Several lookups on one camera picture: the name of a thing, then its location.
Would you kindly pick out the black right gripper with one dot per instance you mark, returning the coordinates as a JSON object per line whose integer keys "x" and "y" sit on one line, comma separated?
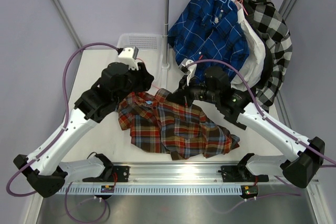
{"x": 182, "y": 96}

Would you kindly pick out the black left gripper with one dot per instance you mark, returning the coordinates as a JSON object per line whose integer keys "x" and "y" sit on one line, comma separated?
{"x": 144, "y": 78}

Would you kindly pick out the red plaid shirt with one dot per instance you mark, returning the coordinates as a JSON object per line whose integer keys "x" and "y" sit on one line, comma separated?
{"x": 159, "y": 126}

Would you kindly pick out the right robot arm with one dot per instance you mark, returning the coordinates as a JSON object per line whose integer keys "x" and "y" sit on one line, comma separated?
{"x": 300, "y": 157}

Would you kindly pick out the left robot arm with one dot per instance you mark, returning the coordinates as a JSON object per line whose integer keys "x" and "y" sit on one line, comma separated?
{"x": 45, "y": 170}

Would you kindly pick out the blue plaid shirt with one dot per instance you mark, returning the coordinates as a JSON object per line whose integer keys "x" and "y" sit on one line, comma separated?
{"x": 208, "y": 32}

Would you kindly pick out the black white checked shirt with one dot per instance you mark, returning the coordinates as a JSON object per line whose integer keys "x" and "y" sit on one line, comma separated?
{"x": 270, "y": 26}

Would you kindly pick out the white plastic basket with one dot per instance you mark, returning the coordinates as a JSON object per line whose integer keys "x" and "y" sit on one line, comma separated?
{"x": 150, "y": 51}

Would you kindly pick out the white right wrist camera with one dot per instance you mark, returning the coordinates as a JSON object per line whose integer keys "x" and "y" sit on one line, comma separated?
{"x": 188, "y": 66}

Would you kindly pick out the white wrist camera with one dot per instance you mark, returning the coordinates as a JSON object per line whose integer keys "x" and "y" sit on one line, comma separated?
{"x": 128, "y": 56}
{"x": 188, "y": 66}

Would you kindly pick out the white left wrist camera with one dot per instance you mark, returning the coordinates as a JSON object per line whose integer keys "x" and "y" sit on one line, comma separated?
{"x": 128, "y": 56}

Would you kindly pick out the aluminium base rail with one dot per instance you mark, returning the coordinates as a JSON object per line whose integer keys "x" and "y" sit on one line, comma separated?
{"x": 171, "y": 174}

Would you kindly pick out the white slotted cable duct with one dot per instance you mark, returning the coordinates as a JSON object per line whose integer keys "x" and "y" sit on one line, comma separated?
{"x": 102, "y": 190}

